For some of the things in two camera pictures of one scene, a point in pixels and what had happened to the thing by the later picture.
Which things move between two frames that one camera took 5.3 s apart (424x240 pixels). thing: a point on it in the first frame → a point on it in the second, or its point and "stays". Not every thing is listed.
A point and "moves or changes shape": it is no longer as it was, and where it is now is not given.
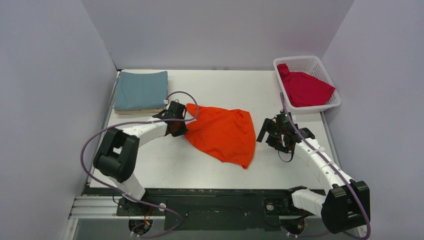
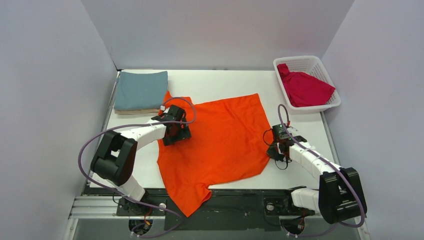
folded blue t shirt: x=135 y=91 stays
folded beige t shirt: x=138 y=112 stays
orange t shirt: x=230 y=134 moves or changes shape
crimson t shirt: x=304 y=89 stays
